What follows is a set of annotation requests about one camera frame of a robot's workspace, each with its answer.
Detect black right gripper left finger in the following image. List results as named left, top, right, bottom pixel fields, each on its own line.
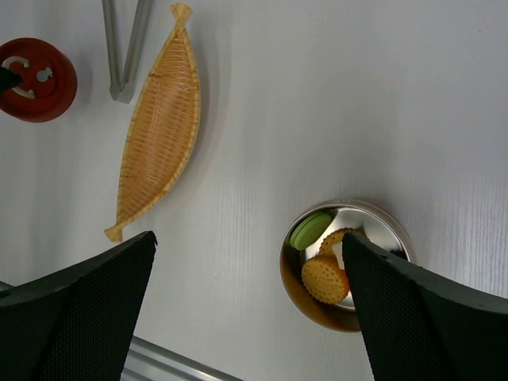
left=1, top=231, right=157, bottom=380

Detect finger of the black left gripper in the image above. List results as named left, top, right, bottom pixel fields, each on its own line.
left=0, top=66, right=23, bottom=94

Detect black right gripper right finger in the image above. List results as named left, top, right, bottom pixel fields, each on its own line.
left=343, top=233, right=507, bottom=380

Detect red round lid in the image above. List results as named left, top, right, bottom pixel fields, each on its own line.
left=1, top=38, right=78, bottom=122

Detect yellow round cracker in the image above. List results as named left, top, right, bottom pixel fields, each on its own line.
left=301, top=255, right=350, bottom=305
left=319, top=228, right=366, bottom=256

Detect metal round lunch box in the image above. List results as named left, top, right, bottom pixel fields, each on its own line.
left=279, top=199, right=415, bottom=334

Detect metal serving tongs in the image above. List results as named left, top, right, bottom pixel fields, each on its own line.
left=102, top=0, right=153, bottom=104

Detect green round cake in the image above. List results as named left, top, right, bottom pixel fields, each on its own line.
left=289, top=211, right=332, bottom=251

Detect boat-shaped woven basket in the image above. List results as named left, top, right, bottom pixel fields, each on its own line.
left=105, top=2, right=201, bottom=242

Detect aluminium front rail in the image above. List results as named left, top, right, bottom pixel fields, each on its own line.
left=121, top=337, right=241, bottom=381

